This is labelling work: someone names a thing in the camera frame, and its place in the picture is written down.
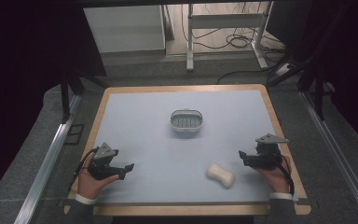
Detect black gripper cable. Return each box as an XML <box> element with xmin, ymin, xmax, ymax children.
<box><xmin>67</xmin><ymin>148</ymin><xmax>97</xmax><ymax>192</ymax></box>
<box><xmin>268</xmin><ymin>151</ymin><xmax>296</xmax><ymax>196</ymax></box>

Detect black floor cables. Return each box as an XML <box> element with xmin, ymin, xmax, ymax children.
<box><xmin>180</xmin><ymin>1</ymin><xmax>288</xmax><ymax>86</ymax></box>

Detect aluminium rail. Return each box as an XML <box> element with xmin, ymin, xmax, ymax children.
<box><xmin>300</xmin><ymin>91</ymin><xmax>358</xmax><ymax>224</ymax></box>
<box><xmin>13</xmin><ymin>94</ymin><xmax>82</xmax><ymax>224</ymax></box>

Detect white metal desk frame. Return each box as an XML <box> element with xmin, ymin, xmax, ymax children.
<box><xmin>186</xmin><ymin>0</ymin><xmax>274</xmax><ymax>72</ymax></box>

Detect person's left hand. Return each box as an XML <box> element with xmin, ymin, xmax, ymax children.
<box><xmin>76</xmin><ymin>151</ymin><xmax>120</xmax><ymax>200</ymax></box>

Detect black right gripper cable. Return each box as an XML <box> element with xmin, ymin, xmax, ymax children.
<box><xmin>268</xmin><ymin>151</ymin><xmax>296</xmax><ymax>196</ymax></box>

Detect grey soap dish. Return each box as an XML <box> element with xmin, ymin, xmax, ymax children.
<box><xmin>169</xmin><ymin>108</ymin><xmax>204</xmax><ymax>133</ymax></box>

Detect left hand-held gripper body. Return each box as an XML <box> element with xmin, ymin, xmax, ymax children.
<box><xmin>88</xmin><ymin>142</ymin><xmax>126</xmax><ymax>181</ymax></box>

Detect person's right hand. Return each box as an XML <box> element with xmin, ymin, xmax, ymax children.
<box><xmin>253</xmin><ymin>155</ymin><xmax>293</xmax><ymax>195</ymax></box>

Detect black floor bracket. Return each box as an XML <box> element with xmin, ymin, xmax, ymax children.
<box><xmin>63</xmin><ymin>123</ymin><xmax>86</xmax><ymax>147</ymax></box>

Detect black curtain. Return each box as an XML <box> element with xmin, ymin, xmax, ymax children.
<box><xmin>0</xmin><ymin>0</ymin><xmax>107</xmax><ymax>209</ymax></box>
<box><xmin>265</xmin><ymin>0</ymin><xmax>358</xmax><ymax>157</ymax></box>

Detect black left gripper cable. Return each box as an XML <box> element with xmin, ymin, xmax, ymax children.
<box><xmin>67</xmin><ymin>148</ymin><xmax>97</xmax><ymax>192</ymax></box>

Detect white cabinet panel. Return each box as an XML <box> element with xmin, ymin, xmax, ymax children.
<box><xmin>83</xmin><ymin>4</ymin><xmax>167</xmax><ymax>54</ymax></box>

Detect white soap bar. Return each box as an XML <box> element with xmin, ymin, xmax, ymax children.
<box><xmin>205</xmin><ymin>162</ymin><xmax>236</xmax><ymax>189</ymax></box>

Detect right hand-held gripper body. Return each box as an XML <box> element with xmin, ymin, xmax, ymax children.
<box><xmin>245</xmin><ymin>133</ymin><xmax>290</xmax><ymax>171</ymax></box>

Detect pale blue table mat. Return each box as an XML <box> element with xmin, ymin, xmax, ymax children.
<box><xmin>92</xmin><ymin>90</ymin><xmax>300</xmax><ymax>205</ymax></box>

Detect white power strip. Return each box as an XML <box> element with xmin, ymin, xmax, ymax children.
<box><xmin>274</xmin><ymin>63</ymin><xmax>294</xmax><ymax>77</ymax></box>

